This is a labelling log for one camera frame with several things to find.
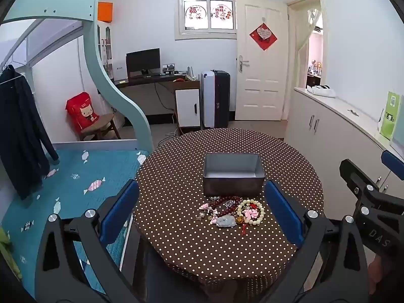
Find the folded white cloth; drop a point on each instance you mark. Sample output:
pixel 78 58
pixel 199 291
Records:
pixel 322 91

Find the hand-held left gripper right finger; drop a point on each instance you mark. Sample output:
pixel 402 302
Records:
pixel 282 210

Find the keys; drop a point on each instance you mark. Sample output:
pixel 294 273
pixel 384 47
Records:
pixel 352 111

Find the small pink charm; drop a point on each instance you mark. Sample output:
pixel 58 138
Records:
pixel 204 206

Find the window with red decals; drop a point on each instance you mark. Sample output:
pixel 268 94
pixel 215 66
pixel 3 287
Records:
pixel 208 14

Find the green paper box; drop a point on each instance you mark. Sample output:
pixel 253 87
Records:
pixel 390 116

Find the white panel door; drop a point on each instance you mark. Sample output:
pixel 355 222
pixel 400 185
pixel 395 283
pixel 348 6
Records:
pixel 263 79

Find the red diamond door decoration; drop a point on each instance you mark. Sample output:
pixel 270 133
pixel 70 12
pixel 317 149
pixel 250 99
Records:
pixel 263 36

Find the white glass-door cupboard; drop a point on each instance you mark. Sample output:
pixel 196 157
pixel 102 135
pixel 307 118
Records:
pixel 105 47

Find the white box on desk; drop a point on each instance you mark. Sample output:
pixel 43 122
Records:
pixel 120 74

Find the grey metal tin box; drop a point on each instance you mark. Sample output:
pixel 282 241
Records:
pixel 233 184

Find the brown polka-dot tablecloth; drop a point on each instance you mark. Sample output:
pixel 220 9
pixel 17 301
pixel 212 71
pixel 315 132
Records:
pixel 176 195

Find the black suitcase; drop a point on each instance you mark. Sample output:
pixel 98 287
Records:
pixel 221 97

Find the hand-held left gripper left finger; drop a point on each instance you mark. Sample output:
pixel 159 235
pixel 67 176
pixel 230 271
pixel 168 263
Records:
pixel 121 210

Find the blue candy-print bed blanket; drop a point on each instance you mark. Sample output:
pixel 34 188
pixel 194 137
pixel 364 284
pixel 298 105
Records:
pixel 72 170

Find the dark wooden desk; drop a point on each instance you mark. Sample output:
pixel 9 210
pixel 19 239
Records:
pixel 148 80

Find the red cartoon bag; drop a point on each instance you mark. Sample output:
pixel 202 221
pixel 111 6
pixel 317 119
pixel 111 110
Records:
pixel 82 110

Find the wooden chair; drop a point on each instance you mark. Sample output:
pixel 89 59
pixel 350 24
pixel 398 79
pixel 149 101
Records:
pixel 101 124

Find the black computer monitor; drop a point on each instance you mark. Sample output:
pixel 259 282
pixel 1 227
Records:
pixel 142 60

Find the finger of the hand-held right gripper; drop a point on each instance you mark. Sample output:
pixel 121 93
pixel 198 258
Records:
pixel 352 175
pixel 393 161

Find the teal bunk bed frame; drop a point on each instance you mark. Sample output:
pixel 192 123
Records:
pixel 107 79

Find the dark hanging jacket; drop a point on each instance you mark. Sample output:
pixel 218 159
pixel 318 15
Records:
pixel 19 126

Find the orange box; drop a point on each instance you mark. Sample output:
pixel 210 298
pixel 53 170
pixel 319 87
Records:
pixel 105 12

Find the long white low cabinet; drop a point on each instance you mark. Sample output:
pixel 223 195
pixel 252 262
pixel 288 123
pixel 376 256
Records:
pixel 334 126

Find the small white cabinet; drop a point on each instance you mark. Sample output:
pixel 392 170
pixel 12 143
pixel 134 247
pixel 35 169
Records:
pixel 187 109

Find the pale jade pendant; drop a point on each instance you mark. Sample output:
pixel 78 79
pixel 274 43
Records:
pixel 226 221

